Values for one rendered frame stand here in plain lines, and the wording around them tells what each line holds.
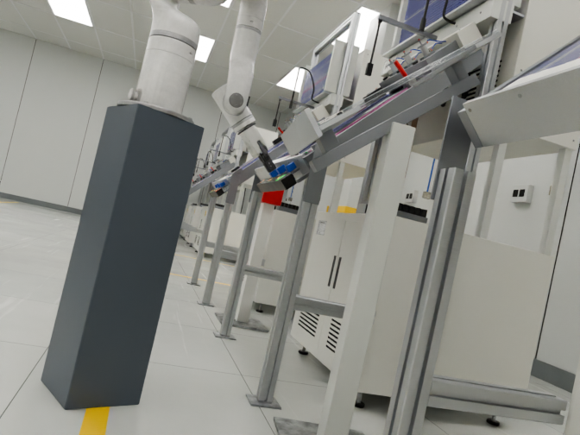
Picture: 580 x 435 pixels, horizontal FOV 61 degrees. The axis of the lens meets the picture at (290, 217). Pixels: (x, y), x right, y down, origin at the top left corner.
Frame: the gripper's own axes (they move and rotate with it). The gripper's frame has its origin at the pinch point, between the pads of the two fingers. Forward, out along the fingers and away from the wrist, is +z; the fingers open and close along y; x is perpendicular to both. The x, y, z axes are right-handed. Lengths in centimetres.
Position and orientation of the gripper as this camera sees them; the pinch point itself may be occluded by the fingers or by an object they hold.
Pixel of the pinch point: (269, 166)
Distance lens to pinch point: 177.7
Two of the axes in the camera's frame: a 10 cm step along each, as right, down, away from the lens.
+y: 2.8, 0.3, -9.6
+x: 8.1, -5.5, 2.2
